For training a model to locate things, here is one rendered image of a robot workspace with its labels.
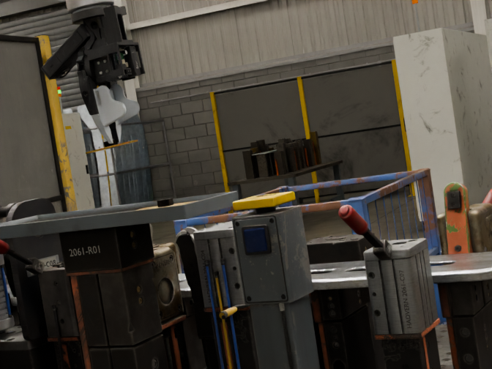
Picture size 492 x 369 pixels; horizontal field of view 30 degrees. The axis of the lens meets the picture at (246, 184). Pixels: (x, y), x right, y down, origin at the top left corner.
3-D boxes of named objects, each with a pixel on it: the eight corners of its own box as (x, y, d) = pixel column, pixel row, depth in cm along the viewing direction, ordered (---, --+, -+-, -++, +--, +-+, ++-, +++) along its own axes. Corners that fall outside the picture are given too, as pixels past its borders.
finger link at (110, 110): (127, 138, 144) (116, 80, 144) (95, 145, 146) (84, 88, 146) (137, 138, 147) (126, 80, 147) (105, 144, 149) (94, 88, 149)
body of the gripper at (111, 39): (124, 79, 143) (106, 2, 142) (77, 91, 146) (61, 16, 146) (147, 77, 150) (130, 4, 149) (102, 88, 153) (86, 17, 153)
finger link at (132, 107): (141, 136, 148) (127, 80, 147) (110, 143, 151) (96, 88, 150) (150, 133, 151) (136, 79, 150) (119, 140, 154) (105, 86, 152)
